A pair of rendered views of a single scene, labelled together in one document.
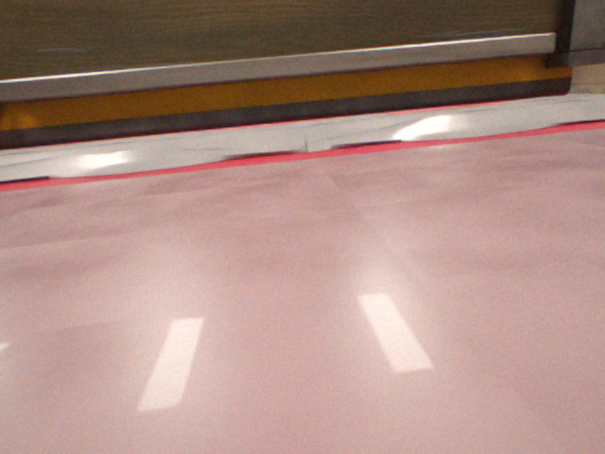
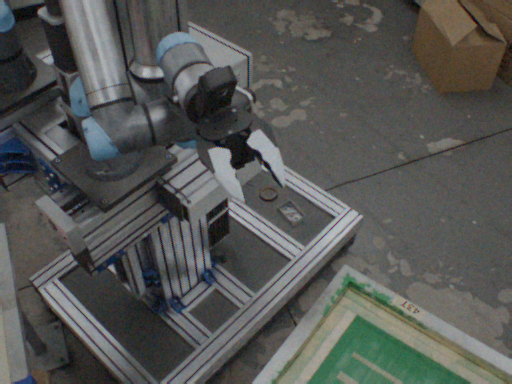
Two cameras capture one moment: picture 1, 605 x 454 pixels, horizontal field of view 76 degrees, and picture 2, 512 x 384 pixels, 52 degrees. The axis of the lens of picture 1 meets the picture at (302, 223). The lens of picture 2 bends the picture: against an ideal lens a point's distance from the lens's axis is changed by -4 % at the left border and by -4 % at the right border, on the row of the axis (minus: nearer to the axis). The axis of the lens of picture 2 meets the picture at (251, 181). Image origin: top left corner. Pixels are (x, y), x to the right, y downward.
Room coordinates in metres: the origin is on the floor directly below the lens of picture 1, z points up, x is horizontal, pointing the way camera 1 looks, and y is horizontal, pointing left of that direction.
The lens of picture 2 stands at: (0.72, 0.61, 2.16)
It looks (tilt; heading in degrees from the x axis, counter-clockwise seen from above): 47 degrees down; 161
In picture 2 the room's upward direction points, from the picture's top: straight up
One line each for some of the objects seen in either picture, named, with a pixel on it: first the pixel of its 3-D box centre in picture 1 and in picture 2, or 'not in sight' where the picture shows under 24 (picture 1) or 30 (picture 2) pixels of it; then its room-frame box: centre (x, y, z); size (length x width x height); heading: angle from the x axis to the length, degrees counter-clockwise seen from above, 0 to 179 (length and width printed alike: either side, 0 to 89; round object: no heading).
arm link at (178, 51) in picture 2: not in sight; (185, 67); (0.00, 0.74, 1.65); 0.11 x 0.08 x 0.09; 5
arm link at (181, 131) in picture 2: not in sight; (181, 116); (0.00, 0.73, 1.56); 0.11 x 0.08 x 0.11; 95
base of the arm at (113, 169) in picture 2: not in sight; (108, 143); (-0.26, 0.59, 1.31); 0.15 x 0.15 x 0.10
